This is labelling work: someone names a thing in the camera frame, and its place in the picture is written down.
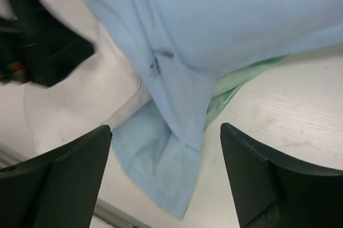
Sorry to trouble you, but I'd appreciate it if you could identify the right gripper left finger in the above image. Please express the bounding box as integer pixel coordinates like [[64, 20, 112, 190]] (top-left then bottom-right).
[[1, 125, 112, 228]]

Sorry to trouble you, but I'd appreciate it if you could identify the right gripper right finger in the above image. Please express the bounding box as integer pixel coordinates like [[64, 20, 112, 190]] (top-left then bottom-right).
[[220, 123, 342, 227]]

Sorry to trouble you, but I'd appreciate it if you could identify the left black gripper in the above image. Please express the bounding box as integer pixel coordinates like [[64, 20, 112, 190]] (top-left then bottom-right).
[[1, 0, 94, 87]]

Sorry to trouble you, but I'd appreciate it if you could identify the white pillow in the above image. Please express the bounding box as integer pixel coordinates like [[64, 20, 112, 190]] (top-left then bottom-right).
[[1, 24, 150, 157]]

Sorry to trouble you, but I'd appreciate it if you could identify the light blue pillowcase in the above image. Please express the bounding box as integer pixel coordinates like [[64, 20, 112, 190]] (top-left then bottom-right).
[[84, 0, 342, 219]]

